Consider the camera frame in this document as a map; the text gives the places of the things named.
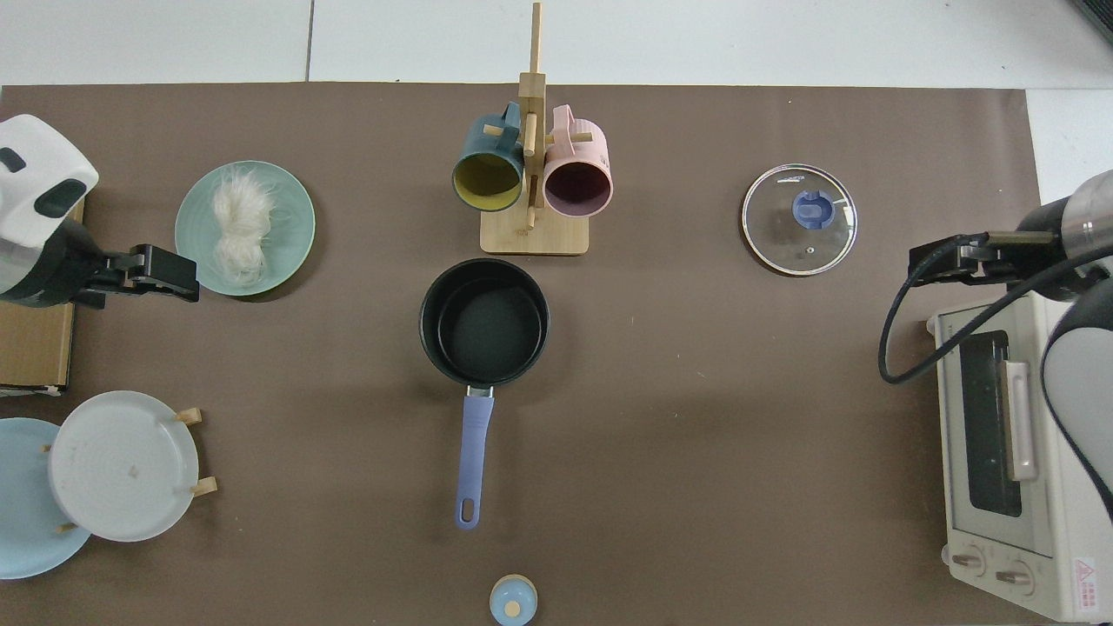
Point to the brown table cloth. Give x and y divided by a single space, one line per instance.
696 435

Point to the light blue plate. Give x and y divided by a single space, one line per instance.
26 504

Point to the white vermicelli bundle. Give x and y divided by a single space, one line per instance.
243 230

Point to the glass lid with blue knob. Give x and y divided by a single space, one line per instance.
774 235

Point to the teal cup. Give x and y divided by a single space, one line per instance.
476 143

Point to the pink cup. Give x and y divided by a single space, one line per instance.
584 148

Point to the wooden plate rack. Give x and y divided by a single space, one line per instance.
205 487

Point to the pale toaster oven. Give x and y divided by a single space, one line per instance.
1043 556

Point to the small blue round thing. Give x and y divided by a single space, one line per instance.
513 602

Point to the black striped device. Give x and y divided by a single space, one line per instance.
1097 17

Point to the wooden cup stand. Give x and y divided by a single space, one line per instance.
535 236

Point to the green round plate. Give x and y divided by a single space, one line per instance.
291 226

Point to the grey white plate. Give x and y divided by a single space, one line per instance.
122 469

